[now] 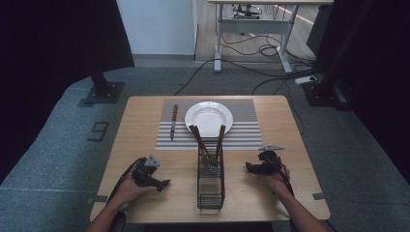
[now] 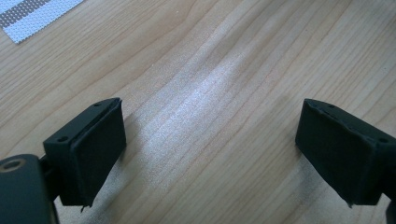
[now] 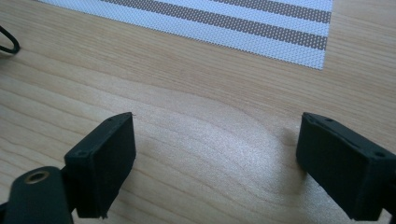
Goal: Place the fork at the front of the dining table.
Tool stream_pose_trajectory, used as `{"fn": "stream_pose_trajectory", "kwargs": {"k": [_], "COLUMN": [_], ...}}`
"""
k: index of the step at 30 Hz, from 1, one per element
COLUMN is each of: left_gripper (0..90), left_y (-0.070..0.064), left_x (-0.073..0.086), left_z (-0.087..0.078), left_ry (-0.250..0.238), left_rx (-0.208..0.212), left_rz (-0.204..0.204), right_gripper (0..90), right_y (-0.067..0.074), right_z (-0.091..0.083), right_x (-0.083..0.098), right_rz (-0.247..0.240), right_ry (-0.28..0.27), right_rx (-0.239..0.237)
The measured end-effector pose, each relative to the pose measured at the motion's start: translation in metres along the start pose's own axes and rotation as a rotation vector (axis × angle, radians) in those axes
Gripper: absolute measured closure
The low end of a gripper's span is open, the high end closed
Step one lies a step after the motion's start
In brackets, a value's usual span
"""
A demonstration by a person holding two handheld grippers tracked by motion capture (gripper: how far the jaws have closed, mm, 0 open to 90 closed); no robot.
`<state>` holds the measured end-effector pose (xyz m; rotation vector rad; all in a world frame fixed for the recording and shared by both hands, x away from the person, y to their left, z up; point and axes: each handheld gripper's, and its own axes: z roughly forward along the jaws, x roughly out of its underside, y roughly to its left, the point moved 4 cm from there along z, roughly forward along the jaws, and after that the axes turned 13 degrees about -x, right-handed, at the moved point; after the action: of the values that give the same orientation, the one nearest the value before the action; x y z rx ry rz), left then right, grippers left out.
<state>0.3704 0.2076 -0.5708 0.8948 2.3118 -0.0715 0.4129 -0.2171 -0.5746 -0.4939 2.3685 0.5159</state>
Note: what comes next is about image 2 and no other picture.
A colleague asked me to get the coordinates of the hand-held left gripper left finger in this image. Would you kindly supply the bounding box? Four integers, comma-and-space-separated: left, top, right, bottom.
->
42, 97, 128, 208

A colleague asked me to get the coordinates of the white and grey woven mat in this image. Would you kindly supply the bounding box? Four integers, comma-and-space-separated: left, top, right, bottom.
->
0, 0, 85, 45

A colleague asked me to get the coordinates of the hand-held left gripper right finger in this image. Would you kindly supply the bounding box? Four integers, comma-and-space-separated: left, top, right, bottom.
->
294, 98, 396, 207

